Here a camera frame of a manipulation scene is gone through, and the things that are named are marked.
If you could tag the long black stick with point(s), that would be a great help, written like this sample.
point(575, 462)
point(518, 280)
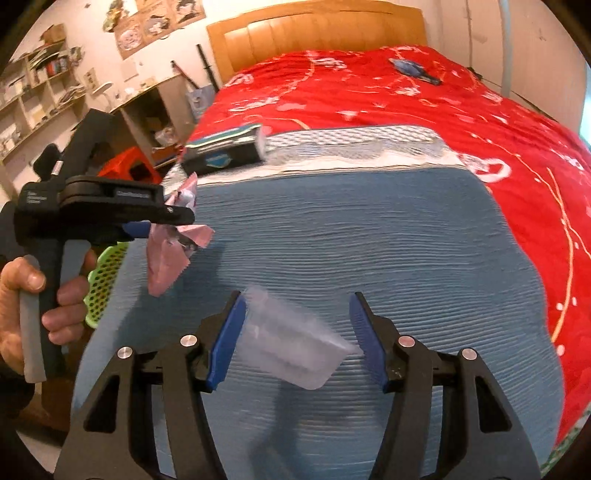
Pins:
point(207, 69)

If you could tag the translucent plastic bag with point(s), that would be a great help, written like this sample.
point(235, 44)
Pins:
point(201, 104)

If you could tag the red patterned blanket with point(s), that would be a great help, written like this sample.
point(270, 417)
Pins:
point(392, 101)

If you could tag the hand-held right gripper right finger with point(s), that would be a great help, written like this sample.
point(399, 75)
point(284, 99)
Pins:
point(368, 344)

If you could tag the small clear plastic container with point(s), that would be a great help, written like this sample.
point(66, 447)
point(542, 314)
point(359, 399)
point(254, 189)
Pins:
point(295, 341)

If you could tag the cartoon wall poster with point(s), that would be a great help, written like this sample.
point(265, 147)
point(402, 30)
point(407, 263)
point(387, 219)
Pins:
point(158, 24)
point(189, 10)
point(129, 39)
point(150, 4)

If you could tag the wooden bed headboard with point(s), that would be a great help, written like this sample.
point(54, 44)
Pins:
point(314, 32)

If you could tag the red plastic stool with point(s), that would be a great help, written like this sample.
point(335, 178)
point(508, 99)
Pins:
point(124, 164)

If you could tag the green perforated plastic basket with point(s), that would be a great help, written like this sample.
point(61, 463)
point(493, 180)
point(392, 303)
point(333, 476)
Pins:
point(104, 281)

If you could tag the pink foil packet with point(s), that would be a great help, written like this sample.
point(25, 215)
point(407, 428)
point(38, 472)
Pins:
point(166, 263)

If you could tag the wooden desk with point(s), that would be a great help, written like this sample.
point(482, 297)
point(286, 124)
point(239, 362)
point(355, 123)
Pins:
point(143, 110)

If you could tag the green wall decal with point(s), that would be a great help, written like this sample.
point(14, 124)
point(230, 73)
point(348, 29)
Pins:
point(113, 14)

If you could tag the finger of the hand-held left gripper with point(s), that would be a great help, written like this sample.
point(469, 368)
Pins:
point(175, 217)
point(136, 230)

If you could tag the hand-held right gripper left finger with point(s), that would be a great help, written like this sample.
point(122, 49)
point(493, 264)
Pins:
point(226, 344)

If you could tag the white open bookshelf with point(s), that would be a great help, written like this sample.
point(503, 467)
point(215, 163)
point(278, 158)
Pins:
point(37, 92)

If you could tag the black cardboard box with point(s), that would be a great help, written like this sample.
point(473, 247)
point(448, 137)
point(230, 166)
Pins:
point(217, 154)

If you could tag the small blue toy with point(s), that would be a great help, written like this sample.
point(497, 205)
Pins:
point(413, 69)

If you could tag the blue ribbed blanket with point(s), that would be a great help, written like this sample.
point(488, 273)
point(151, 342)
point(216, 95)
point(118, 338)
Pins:
point(369, 244)

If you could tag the light blue pole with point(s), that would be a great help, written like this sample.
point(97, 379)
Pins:
point(507, 46)

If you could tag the person's left hand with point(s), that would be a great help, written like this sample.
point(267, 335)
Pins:
point(11, 314)

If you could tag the green patterned mat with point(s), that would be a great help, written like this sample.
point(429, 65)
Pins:
point(575, 450)

